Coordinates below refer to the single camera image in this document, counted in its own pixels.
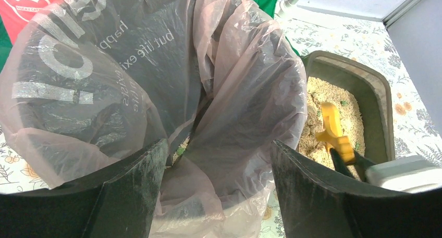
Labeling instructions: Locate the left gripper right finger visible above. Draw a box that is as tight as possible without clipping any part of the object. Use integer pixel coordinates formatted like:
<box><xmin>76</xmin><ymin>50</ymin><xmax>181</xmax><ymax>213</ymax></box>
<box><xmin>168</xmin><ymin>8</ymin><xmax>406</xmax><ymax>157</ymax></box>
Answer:
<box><xmin>271</xmin><ymin>140</ymin><xmax>441</xmax><ymax>237</ymax></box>

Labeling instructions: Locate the pink patterned garment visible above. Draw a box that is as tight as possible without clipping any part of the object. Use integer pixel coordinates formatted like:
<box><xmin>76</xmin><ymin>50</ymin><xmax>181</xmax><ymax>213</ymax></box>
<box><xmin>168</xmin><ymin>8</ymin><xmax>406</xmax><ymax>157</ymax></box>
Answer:
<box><xmin>1</xmin><ymin>0</ymin><xmax>54</xmax><ymax>44</ymax></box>

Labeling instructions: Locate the dark green garment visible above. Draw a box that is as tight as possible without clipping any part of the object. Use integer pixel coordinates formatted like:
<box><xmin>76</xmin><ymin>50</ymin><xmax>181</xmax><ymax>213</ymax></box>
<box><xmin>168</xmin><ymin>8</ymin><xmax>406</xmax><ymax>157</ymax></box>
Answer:
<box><xmin>0</xmin><ymin>19</ymin><xmax>13</xmax><ymax>71</ymax></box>

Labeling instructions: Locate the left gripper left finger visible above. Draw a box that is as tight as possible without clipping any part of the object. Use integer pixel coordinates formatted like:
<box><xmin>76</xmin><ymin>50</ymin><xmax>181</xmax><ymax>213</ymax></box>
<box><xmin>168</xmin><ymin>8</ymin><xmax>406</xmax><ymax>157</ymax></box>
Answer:
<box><xmin>1</xmin><ymin>139</ymin><xmax>168</xmax><ymax>237</ymax></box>

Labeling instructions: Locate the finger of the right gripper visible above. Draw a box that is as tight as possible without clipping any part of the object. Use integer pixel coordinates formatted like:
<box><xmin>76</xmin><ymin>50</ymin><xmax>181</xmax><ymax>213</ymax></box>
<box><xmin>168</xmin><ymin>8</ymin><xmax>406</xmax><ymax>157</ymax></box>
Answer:
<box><xmin>353</xmin><ymin>150</ymin><xmax>376</xmax><ymax>182</ymax></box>
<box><xmin>329</xmin><ymin>148</ymin><xmax>355</xmax><ymax>179</ymax></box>

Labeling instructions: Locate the grey litter box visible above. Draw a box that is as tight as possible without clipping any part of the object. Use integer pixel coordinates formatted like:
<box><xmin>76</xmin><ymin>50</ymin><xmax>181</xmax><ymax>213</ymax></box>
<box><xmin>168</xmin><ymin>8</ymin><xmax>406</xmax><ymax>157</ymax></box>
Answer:
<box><xmin>298</xmin><ymin>51</ymin><xmax>395</xmax><ymax>181</ymax></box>

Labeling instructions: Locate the floral floor mat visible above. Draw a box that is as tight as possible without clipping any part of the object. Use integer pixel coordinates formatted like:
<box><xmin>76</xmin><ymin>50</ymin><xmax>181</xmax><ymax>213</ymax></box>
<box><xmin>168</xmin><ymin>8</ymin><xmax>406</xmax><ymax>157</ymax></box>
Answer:
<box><xmin>1</xmin><ymin>14</ymin><xmax>441</xmax><ymax>237</ymax></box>

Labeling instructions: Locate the trash bin with plastic liner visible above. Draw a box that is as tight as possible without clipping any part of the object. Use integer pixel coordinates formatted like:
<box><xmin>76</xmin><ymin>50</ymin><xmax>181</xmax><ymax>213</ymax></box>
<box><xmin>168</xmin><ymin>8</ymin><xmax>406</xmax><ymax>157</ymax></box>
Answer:
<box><xmin>1</xmin><ymin>0</ymin><xmax>306</xmax><ymax>237</ymax></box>

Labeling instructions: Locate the yellow litter scoop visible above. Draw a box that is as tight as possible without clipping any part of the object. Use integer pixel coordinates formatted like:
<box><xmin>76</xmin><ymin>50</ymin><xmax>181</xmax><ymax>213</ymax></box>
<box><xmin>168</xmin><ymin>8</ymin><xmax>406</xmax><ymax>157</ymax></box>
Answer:
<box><xmin>315</xmin><ymin>102</ymin><xmax>356</xmax><ymax>165</ymax></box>

